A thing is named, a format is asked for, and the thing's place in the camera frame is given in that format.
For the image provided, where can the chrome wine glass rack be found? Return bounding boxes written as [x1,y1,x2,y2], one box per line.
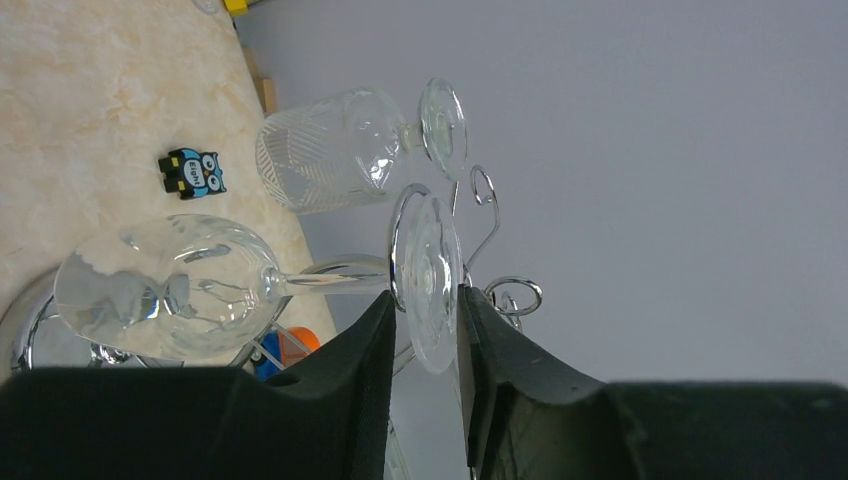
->
[0,165,545,480]

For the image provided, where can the wooden block at wall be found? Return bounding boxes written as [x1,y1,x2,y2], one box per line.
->
[242,47,277,116]

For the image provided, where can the yellow corner clamp right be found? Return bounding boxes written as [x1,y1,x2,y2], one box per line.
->
[222,0,253,17]

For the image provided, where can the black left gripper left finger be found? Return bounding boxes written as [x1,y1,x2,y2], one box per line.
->
[1,293,396,479]

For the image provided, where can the clear wine glass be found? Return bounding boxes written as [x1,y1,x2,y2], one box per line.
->
[255,77,469,215]

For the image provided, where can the blue owl eraser toy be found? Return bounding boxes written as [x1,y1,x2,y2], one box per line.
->
[157,148,227,200]

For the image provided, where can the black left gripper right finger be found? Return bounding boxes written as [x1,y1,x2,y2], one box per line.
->
[457,286,847,479]

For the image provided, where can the round white table sticker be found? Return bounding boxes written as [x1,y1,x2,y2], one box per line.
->
[192,0,221,15]

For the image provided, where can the blue orange toy truck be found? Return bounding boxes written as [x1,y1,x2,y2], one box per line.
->
[251,326,321,381]

